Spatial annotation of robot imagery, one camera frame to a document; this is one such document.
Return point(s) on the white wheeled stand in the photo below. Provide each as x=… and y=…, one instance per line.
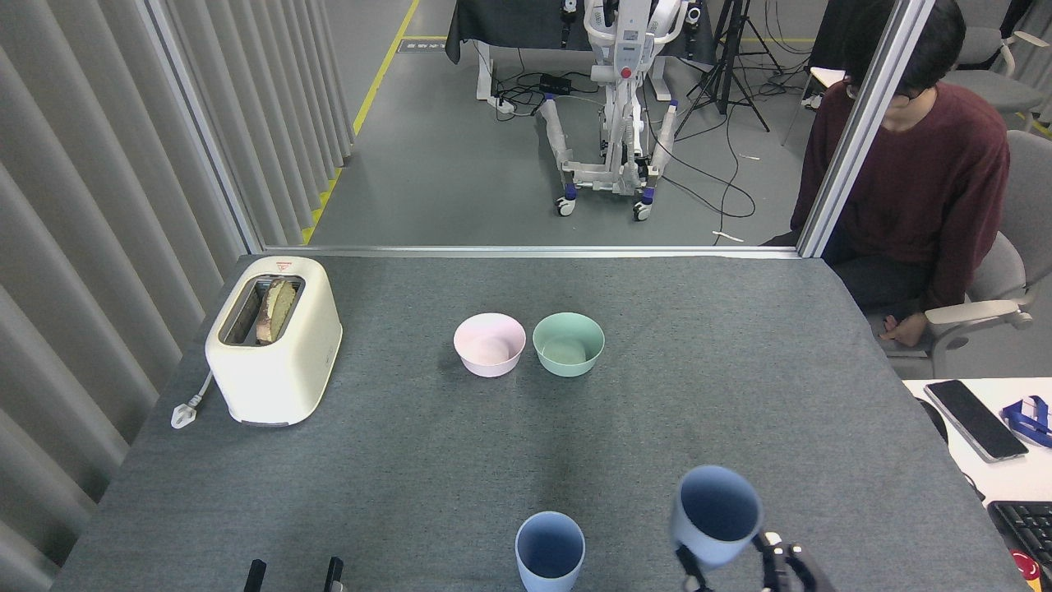
x=629, y=49

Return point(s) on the pink bowl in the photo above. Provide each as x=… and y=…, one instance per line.
x=491, y=362

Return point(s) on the black smartphone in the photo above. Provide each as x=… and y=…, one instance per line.
x=975, y=420

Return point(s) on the grey office chair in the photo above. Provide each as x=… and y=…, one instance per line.
x=990, y=86
x=1027, y=247

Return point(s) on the cream white toaster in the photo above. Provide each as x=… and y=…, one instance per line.
x=275, y=374

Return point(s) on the silver aluminium rail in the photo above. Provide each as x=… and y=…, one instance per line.
x=526, y=251

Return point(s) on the silver aluminium post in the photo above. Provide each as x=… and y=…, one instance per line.
x=205, y=136
x=863, y=123

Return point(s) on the person's left hand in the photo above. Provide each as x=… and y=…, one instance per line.
x=906, y=330

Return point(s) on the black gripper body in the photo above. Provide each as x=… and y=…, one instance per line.
x=807, y=575

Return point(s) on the blue cup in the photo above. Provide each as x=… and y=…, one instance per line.
x=549, y=580
x=707, y=547

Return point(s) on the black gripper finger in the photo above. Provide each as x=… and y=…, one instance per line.
x=256, y=577
x=772, y=567
x=334, y=575
x=693, y=574

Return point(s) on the red button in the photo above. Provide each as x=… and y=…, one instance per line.
x=1026, y=571

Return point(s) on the toasted bread slice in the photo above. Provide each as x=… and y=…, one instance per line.
x=278, y=308

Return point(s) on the white power strip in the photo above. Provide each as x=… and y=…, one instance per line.
x=504, y=104

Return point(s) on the green bowl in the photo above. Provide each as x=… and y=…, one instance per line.
x=569, y=363

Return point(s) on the black keyboard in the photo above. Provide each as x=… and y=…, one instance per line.
x=1027, y=530

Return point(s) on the black cloth covered table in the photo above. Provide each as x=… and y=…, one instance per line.
x=509, y=20

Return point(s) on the person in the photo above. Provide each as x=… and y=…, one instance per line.
x=929, y=181

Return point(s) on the black tripod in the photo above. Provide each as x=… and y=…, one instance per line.
x=727, y=49

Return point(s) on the black power adapter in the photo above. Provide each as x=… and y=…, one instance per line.
x=555, y=84

